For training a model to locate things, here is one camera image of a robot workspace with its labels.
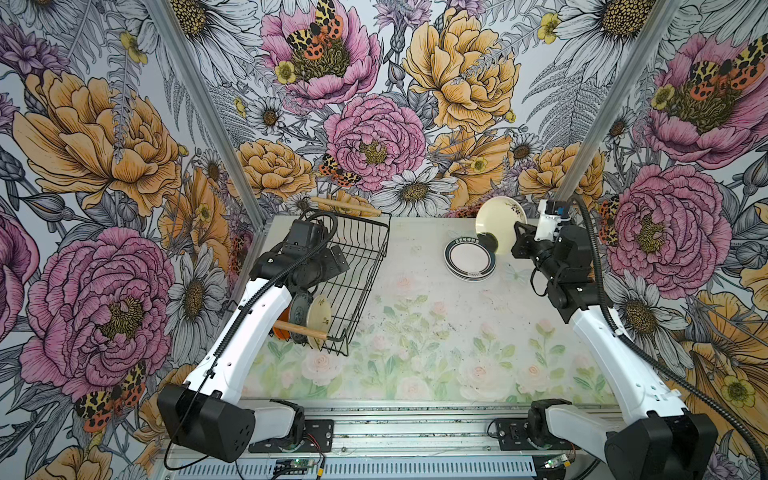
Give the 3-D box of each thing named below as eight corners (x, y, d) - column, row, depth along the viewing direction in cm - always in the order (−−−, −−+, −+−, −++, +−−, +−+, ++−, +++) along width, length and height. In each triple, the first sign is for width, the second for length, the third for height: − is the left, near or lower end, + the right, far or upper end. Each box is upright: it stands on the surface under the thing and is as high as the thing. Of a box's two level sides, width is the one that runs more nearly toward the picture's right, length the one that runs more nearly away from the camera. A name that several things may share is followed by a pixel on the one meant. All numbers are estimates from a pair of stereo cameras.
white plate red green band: (446, 283, 106) (448, 276, 102) (441, 245, 117) (443, 237, 114) (497, 283, 106) (501, 276, 103) (487, 245, 117) (490, 237, 114)
